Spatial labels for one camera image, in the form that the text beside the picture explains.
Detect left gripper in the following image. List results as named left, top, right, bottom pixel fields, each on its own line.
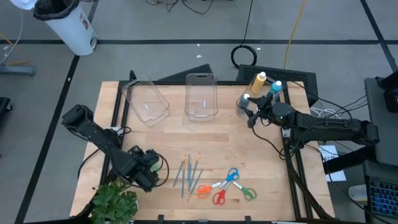
left=119, top=146, right=162, bottom=194

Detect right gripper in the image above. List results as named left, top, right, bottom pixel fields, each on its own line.
left=247, top=96, right=295, bottom=129

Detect dark grey paint bottle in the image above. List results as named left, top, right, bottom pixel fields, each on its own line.
left=239, top=93, right=251, bottom=110

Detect yellow paint bottle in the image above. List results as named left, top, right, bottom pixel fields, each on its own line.
left=250, top=71, right=267, bottom=95

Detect teal paint bottle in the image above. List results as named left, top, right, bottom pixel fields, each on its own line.
left=267, top=80, right=284, bottom=98

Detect clear plastic bin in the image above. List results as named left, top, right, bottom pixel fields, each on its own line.
left=184, top=72, right=219, bottom=123
left=121, top=77, right=170, bottom=128
left=235, top=73, right=285, bottom=123

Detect blue scissors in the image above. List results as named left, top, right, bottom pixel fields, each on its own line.
left=218, top=167, right=241, bottom=189

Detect red scissors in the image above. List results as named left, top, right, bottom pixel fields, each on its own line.
left=212, top=180, right=233, bottom=207

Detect green scissors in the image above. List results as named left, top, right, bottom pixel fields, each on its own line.
left=232, top=180, right=258, bottom=202

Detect green plant in white pot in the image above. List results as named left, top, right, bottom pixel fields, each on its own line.
left=90, top=179, right=139, bottom=224

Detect black perforated metal box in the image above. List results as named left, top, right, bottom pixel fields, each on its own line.
left=236, top=63, right=320, bottom=108

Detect orange scissors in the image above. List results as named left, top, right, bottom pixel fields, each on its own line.
left=197, top=181, right=223, bottom=200

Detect white paper sheet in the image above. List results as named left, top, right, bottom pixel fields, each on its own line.
left=318, top=144, right=348, bottom=183

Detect white computer mouse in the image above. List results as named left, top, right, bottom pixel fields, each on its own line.
left=348, top=184, right=369, bottom=202

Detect black device on cart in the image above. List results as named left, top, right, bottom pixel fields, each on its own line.
left=382, top=69, right=398, bottom=113

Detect backlit keyboard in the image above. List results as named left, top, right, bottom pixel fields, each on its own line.
left=368, top=176, right=398, bottom=219

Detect white trash can black bag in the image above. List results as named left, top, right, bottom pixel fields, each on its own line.
left=9, top=0, right=99, bottom=57

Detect black caster item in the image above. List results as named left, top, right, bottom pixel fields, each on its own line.
left=0, top=96, right=14, bottom=113

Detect grey stand base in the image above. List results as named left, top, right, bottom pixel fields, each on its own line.
left=0, top=63, right=36, bottom=77

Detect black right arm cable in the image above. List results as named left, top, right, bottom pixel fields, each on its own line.
left=250, top=123, right=298, bottom=162

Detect white cable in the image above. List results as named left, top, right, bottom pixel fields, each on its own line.
left=308, top=106, right=335, bottom=121

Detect black hanging cable with coil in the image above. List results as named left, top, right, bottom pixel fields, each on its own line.
left=230, top=0, right=259, bottom=70

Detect black aluminium table frame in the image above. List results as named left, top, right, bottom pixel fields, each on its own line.
left=104, top=70, right=336, bottom=224

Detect yellow hanging cable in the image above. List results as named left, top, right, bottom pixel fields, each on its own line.
left=283, top=0, right=307, bottom=70

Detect black floor cables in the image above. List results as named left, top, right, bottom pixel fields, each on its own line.
left=144, top=0, right=216, bottom=15

